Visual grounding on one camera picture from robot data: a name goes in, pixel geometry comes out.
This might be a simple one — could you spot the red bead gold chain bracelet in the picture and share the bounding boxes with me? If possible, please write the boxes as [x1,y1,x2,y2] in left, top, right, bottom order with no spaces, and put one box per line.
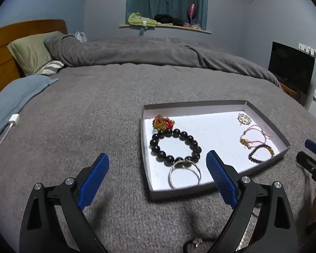
[152,114,175,131]

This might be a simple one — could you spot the purple bead bracelet gold accents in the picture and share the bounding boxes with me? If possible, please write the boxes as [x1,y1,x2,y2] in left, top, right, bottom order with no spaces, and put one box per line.
[249,144,276,164]

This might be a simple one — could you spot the white charger with cable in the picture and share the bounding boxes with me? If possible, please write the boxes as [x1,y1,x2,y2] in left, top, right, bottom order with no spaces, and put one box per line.
[0,114,20,161]

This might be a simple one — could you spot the large dark wooden bead bracelet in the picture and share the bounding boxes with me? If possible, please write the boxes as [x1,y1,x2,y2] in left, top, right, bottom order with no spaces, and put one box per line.
[149,128,202,163]

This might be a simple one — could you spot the light blue blanket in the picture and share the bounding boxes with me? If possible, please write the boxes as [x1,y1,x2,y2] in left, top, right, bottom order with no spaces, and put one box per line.
[0,75,59,145]

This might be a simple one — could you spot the shallow grey cardboard box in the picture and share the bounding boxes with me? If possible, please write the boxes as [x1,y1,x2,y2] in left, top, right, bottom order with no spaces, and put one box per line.
[142,100,291,201]

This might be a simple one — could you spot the striped pillow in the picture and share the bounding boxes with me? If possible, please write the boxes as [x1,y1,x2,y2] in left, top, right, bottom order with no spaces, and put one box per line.
[41,60,65,75]

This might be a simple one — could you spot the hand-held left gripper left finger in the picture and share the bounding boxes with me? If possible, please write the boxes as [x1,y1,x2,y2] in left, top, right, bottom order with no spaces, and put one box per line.
[19,152,110,253]

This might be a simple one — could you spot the wooden bed headboard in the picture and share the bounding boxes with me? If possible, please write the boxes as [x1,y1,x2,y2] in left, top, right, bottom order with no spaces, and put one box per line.
[0,19,68,102]

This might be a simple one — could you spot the olive green pillow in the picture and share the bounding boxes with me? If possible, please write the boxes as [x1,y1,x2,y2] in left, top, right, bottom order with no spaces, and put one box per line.
[7,31,64,76]

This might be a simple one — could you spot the grey duvet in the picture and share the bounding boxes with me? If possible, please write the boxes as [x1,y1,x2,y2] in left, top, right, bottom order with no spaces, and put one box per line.
[44,34,282,87]

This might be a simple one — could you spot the grey knit bedspread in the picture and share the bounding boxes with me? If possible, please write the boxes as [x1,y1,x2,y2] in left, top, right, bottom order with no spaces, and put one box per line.
[0,63,316,253]

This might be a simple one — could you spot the black television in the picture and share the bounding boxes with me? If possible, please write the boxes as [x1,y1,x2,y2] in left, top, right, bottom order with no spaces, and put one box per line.
[268,41,316,95]

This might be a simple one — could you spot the pink cord bracelet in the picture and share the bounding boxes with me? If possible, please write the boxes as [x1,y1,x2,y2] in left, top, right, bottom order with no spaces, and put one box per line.
[240,127,272,148]

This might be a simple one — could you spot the thin silver bangle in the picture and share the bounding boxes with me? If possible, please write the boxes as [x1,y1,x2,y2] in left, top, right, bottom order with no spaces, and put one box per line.
[169,159,202,189]

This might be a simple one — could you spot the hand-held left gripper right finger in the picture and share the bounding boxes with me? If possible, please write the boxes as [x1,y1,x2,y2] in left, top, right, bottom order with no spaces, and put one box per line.
[206,150,298,253]

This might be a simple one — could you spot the green cloth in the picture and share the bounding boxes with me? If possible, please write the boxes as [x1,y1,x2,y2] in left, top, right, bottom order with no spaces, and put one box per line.
[128,12,158,27]

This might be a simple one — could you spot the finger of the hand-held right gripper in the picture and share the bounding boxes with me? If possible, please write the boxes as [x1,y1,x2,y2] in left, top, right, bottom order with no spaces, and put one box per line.
[296,151,316,190]
[305,139,316,156]

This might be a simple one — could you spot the wooden window sill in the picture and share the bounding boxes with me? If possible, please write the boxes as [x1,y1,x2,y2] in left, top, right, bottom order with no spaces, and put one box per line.
[119,23,212,35]

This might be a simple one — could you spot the row of wall hooks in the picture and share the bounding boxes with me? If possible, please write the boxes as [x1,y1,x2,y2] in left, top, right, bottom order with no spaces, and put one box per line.
[297,42,316,58]

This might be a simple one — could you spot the pearl and gold bracelet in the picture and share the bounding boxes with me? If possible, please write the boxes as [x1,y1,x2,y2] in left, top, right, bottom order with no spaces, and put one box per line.
[237,113,252,125]

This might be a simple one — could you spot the pink balloon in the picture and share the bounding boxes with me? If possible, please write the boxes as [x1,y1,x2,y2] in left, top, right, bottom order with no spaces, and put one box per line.
[187,3,197,24]

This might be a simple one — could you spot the black cloth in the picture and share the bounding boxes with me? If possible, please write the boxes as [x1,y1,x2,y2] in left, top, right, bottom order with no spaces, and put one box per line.
[154,14,185,25]

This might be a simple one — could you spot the black hair tie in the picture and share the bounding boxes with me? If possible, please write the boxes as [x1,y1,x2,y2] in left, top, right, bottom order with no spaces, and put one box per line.
[183,238,218,253]

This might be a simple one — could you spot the wooden television stand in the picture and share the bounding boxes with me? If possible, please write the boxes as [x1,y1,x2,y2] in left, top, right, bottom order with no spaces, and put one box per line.
[279,82,302,101]

